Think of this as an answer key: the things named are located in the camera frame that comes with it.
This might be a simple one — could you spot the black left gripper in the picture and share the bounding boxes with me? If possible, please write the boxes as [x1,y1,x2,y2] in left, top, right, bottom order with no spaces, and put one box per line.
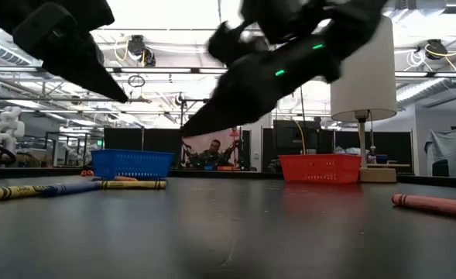
[2,0,130,104]

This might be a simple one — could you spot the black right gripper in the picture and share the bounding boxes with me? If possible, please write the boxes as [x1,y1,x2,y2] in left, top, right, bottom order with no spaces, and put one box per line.
[180,57,303,138]

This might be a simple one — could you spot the yellow crayon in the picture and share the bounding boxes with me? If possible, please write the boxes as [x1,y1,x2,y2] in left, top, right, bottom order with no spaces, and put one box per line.
[98,180,168,191]
[0,184,57,202]

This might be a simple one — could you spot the blue crayon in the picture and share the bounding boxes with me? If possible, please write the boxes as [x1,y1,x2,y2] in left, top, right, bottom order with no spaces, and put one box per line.
[40,181,104,198]

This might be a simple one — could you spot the pink crayon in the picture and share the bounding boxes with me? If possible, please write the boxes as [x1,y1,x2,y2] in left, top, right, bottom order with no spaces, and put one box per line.
[391,193,456,220]

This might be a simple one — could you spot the person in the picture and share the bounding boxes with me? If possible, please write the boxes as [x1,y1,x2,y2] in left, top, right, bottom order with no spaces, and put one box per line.
[194,139,235,171]

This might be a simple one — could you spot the black partition panel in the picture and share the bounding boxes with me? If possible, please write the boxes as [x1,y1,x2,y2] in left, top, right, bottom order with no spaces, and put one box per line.
[143,128,183,153]
[103,127,144,151]
[334,130,414,174]

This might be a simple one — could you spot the blue plastic basket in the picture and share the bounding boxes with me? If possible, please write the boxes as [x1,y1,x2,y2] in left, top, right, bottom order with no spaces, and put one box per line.
[91,149,175,181]

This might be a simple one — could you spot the red plastic basket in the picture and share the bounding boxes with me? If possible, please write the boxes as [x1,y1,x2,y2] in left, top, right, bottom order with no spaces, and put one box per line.
[277,153,363,185]

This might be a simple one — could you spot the white shade table lamp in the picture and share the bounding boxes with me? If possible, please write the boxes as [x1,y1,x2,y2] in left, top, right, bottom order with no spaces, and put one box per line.
[329,15,399,184]

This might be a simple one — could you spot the grey cloth cover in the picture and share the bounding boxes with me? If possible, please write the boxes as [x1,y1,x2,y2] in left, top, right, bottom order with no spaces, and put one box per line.
[423,128,456,178]

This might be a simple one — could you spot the black metal gantry frame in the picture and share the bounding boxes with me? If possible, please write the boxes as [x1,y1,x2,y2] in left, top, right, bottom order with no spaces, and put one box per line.
[179,98,244,171]

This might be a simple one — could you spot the black ceiling cable reel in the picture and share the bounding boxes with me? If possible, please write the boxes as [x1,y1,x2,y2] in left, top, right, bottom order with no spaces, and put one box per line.
[423,38,449,61]
[126,34,157,67]

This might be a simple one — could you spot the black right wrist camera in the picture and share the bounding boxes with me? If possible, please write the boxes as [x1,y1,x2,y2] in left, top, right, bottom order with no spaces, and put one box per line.
[206,21,270,67]

